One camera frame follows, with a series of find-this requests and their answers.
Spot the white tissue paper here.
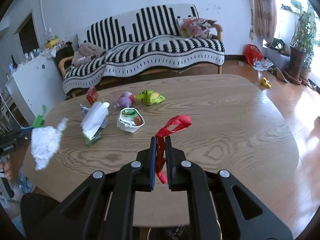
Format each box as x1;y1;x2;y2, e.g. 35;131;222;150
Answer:
31;118;68;171

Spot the white paper bag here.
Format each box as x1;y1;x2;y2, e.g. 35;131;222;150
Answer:
81;101;110;140

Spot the red ribbon strip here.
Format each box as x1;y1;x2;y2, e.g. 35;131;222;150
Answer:
155;115;192;184

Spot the person's left hand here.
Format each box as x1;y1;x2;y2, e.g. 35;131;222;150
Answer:
0;155;12;180

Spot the green plastic piece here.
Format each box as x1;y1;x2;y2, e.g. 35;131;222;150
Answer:
32;105;47;128

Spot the white cabinet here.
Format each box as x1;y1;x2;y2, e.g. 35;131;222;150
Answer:
5;55;66;125

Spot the silver green cigarette carton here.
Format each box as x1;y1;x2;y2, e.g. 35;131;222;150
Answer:
80;105;108;147

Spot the crumpled white snack cup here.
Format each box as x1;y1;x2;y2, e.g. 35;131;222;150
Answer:
117;108;145;133

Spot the red cigarette box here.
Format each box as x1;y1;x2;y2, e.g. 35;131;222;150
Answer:
86;86;98;105

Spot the yellow box on cabinet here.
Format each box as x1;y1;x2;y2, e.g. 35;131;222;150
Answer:
45;38;59;49

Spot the purple toy figure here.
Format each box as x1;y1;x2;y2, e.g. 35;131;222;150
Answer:
114;91;135;108

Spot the beige clothing pile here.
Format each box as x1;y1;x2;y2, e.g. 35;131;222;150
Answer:
72;42;106;67

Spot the yellow green snack wrapper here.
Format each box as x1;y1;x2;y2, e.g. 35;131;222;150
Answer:
135;89;165;106

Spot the wooden sofa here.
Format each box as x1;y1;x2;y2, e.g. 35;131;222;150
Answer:
62;24;225;94

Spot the yellow toy on floor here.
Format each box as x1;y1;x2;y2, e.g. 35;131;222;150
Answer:
260;77;271;88

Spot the red plastic bag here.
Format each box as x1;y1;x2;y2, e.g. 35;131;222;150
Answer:
244;44;264;66

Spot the black white striped blanket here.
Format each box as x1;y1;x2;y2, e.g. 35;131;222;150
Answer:
62;4;225;94

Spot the pink patterned cushion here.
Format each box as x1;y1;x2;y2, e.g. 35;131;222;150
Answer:
181;18;216;38

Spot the potted plant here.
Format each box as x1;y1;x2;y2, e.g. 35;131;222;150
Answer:
284;2;317;86

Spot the patterned curtain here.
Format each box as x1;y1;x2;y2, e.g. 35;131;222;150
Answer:
254;0;277;43

